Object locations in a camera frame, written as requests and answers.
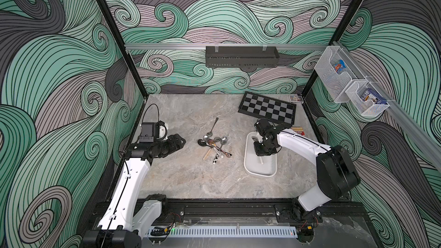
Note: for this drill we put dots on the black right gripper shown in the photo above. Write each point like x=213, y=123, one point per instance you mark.
x=261, y=144

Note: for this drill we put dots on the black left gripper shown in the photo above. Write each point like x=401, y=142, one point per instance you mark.
x=174, y=144

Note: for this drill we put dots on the black spoon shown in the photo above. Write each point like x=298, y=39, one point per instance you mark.
x=204, y=142

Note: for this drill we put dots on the cow pattern handled spoon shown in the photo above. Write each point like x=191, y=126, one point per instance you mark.
x=219, y=153

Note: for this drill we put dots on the long silver spoon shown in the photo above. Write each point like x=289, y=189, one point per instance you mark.
x=210, y=133

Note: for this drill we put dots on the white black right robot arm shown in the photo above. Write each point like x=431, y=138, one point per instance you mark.
x=335, y=172

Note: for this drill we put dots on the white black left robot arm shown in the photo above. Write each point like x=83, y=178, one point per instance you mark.
x=121, y=226

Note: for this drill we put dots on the white plastic storage box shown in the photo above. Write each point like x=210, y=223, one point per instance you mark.
x=265, y=166

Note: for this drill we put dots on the red Texas Hold'em card box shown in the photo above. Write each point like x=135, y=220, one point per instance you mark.
x=298, y=130

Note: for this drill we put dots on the black grey chessboard box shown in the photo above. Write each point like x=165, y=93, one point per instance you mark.
x=274, y=110

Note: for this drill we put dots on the blue red toy in bin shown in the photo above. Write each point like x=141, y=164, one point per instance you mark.
x=340, y=66

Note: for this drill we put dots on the blue card pack in bin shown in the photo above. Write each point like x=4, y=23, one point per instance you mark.
x=371, y=94

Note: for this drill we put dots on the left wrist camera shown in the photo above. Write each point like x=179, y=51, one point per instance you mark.
x=153, y=132

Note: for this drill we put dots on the white slotted cable duct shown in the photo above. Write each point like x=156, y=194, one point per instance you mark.
x=233, y=232

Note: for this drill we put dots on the clear wall bin upper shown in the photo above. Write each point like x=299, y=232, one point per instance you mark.
x=336, y=84

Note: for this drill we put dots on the clear wall bin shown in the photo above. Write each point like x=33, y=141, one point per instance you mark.
x=336, y=84
x=366, y=109

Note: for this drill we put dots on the black perforated wall tray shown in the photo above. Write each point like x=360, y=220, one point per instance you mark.
x=245, y=58

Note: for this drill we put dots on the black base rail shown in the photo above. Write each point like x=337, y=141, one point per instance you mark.
x=191, y=211

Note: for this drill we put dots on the aluminium back wall rail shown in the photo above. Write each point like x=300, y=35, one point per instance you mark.
x=203, y=46

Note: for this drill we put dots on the aluminium wall rail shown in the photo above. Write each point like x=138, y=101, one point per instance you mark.
x=419, y=137
x=203, y=46

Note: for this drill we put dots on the clear wall bin lower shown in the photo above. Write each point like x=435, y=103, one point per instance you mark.
x=366, y=109

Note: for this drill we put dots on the aluminium right wall rail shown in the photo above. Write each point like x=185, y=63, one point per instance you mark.
x=419, y=137

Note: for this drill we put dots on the black corner frame post left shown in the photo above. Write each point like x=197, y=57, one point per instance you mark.
x=105, y=10

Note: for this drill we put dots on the black corner frame post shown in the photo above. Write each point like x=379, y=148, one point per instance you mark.
x=105, y=10
x=343, y=26

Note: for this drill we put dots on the black corner frame post right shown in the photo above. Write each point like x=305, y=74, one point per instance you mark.
x=343, y=26

